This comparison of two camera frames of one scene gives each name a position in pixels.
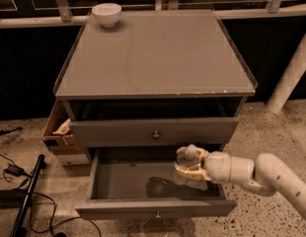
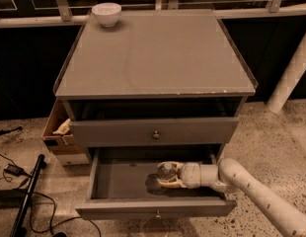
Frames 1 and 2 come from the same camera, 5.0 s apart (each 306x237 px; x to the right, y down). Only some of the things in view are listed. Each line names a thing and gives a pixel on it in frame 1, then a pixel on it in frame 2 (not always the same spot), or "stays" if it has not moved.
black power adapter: x=15 y=170 stays
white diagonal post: x=292 y=74 stays
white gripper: x=217 y=167 to x=191 y=175
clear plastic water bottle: x=188 y=156 to x=166 y=170
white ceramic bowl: x=108 y=14 stays
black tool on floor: x=2 y=131 stays
